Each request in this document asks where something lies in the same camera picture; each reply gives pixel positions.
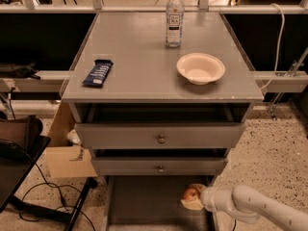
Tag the grey top drawer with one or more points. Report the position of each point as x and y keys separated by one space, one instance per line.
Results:
x=159 y=125

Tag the red apple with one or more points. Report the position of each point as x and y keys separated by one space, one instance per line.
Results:
x=191 y=193

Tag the black folding stand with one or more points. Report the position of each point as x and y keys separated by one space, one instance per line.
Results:
x=14 y=171

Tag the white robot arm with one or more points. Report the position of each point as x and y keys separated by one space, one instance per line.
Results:
x=244 y=204

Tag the cardboard box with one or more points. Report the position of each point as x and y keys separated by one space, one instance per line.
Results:
x=65 y=158

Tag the blue snack bar packet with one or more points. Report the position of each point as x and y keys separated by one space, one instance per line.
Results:
x=99 y=73

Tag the grey middle drawer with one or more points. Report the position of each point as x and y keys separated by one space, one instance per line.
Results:
x=159 y=162

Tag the brown bag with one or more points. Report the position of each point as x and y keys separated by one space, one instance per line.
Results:
x=19 y=133

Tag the grey drawer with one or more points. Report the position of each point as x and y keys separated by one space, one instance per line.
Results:
x=159 y=125
x=153 y=203
x=159 y=162

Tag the white paper bowl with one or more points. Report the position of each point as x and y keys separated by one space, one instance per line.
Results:
x=200 y=68

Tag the grey bottom drawer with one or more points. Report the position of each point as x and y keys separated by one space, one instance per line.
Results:
x=153 y=203

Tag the grey drawer cabinet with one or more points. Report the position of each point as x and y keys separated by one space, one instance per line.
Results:
x=144 y=69

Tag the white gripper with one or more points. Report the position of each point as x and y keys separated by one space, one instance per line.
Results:
x=207 y=196

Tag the clear plastic water bottle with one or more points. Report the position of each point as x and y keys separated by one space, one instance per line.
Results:
x=175 y=15

